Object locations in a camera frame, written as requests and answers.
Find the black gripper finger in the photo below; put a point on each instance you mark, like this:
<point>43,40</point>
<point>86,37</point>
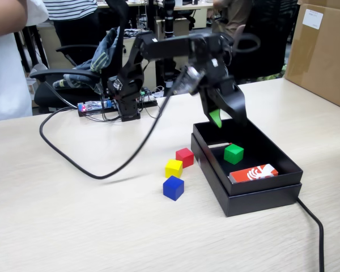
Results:
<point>235,102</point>
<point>215,119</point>

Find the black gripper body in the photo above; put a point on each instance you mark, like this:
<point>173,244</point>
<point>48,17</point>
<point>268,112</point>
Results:
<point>212,51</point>

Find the green wooden cube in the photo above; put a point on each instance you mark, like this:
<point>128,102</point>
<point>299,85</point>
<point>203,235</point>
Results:
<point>233,154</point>

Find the red wooden cube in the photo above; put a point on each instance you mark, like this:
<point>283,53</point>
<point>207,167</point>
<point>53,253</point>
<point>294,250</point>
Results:
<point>184,157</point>

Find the yellow wooden cube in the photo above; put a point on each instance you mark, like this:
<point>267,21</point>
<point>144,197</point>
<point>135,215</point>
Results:
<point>173,168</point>

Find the blue wooden cube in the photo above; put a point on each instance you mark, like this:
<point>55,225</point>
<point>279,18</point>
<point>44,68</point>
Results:
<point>173,188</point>

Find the bare forearm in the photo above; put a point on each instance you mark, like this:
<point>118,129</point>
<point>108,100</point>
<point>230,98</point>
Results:
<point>5,17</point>

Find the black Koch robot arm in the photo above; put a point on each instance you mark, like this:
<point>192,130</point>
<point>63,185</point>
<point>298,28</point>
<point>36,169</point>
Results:
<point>164,46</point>

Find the black cardboard box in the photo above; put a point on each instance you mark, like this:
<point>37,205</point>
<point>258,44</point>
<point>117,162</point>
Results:
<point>272,184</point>

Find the black open box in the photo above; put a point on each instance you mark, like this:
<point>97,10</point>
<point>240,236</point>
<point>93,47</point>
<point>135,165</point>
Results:
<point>260,202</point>

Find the large brown cardboard box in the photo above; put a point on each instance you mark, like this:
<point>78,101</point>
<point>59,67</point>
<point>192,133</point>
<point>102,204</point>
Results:
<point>323,62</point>

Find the red tipped match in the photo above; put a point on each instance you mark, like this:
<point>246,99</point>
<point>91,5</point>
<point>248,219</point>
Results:
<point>216,146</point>

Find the narrow beige cabinet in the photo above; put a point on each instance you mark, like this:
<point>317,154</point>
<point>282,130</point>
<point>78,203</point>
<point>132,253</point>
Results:
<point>184,27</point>

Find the seated person in brown shirt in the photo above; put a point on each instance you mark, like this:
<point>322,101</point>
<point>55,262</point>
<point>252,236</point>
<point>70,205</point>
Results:
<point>235,17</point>

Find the black segmented pole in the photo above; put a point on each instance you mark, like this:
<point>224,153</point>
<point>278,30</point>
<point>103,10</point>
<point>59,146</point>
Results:
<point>169,25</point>

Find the black mesh office chair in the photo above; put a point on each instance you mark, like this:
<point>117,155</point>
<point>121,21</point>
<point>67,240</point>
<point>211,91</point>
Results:
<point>272,42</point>

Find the orange white matchbox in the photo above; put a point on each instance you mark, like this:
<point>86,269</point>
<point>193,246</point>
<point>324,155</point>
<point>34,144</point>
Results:
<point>252,174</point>

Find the blue green striped garment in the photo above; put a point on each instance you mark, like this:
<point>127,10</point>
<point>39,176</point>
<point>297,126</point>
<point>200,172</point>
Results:
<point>100,59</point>

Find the electronics board with red light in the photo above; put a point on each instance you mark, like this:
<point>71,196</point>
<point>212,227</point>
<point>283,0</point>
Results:
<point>93,106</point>

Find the person in striped shirt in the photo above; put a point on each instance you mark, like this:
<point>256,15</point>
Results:
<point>71,11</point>

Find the black office chair with armrests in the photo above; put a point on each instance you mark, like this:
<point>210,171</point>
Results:
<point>62,73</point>

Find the wide beige cabinet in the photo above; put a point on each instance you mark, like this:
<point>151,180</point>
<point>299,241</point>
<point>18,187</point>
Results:
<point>49,42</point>

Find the person in white shirt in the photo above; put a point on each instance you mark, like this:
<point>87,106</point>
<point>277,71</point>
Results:
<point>8,79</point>

